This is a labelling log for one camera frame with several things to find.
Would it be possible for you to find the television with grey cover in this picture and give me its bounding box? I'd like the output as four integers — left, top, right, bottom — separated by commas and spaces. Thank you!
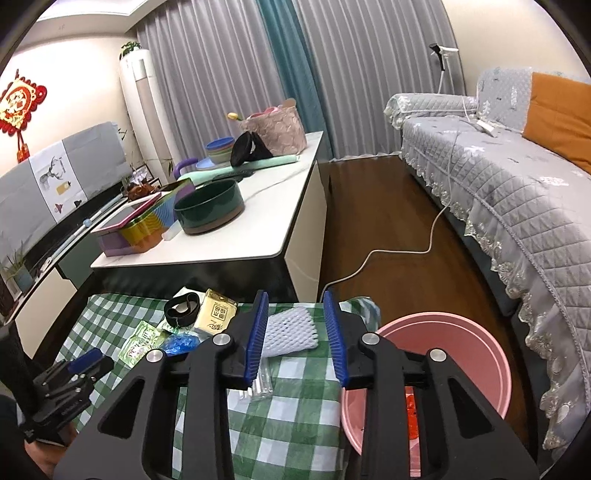
0, 121, 131, 278

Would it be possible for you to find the sofa with grey quilted cover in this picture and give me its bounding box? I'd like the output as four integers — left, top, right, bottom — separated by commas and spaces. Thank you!
384, 67, 591, 453

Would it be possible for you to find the black elastic strap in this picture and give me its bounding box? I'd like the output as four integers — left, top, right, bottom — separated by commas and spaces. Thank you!
164, 292, 202, 328

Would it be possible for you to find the white standing air conditioner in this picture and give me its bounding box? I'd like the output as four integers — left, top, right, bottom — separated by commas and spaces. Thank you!
119, 49, 176, 188

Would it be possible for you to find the pink plastic basin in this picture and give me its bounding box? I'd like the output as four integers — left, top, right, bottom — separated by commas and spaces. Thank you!
341, 311, 513, 477

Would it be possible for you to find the green checkered tablecloth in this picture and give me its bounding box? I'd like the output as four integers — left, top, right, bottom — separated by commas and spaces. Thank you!
14, 293, 380, 480

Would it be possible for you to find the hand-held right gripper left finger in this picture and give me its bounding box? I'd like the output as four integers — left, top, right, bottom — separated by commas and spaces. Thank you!
54, 290, 269, 480

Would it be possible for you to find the purple handle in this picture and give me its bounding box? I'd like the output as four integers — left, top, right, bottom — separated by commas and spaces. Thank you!
172, 158, 200, 182

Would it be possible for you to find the clear plastic bag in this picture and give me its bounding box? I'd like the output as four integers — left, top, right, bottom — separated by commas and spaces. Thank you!
339, 298, 382, 330

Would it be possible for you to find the orange cushion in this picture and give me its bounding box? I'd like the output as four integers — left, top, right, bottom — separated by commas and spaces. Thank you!
522, 71, 591, 176

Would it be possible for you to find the red knot wall decoration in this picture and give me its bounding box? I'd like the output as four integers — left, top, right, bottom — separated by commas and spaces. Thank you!
0, 69, 48, 163

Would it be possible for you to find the stack of coloured bowls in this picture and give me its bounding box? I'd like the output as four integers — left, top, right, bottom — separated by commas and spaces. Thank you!
196, 137, 237, 171

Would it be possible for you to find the grey curtain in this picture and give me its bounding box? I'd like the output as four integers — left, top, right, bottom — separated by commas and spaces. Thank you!
135, 0, 465, 161

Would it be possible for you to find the white cable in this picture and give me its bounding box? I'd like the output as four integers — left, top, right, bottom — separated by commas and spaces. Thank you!
316, 99, 483, 301

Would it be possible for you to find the teal curtain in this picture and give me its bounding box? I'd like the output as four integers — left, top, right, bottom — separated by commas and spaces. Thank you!
255, 0, 334, 160

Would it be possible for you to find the blue crumpled plastic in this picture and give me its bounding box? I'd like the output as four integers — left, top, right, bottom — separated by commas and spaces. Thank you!
164, 333, 201, 358

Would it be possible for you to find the white coffee table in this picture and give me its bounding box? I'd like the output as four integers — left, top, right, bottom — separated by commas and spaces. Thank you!
90, 130, 329, 306

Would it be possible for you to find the green printed packet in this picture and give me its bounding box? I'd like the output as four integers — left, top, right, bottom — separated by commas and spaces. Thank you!
117, 320, 168, 368

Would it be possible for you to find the pink tablet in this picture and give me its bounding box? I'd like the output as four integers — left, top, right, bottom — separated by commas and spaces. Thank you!
91, 191, 163, 234

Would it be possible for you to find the white floor stand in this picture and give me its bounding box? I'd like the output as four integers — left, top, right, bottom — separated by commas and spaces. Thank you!
429, 43, 461, 97

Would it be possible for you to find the white foam fruit net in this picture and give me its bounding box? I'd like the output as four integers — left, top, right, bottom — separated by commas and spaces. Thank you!
261, 307, 320, 358

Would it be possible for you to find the television cabinet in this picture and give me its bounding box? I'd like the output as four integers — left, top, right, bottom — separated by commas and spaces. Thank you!
0, 185, 139, 326

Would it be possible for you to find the yellow paper box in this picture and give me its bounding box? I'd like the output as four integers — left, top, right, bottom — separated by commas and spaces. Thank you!
191, 288, 239, 335

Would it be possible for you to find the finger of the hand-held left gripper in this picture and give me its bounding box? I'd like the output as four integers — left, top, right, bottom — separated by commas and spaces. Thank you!
34, 348, 105, 389
44, 357, 115, 408

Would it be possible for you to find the pink quilted basket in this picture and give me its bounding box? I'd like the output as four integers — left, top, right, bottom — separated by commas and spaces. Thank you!
239, 98, 308, 157

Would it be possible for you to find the small potted plant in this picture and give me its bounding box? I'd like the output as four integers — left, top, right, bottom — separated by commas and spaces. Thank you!
0, 249, 35, 294

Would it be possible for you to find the green brown box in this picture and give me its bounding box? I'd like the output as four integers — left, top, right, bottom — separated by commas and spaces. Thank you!
173, 178, 245, 236

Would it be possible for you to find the clear plastic wrapper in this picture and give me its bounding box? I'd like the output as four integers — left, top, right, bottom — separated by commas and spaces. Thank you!
247, 356, 273, 398

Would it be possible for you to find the red wrapper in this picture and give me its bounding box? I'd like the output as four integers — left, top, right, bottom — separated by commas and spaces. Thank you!
403, 388, 421, 444

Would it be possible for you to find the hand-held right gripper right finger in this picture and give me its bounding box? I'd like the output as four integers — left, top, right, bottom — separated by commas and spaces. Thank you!
322, 290, 541, 480

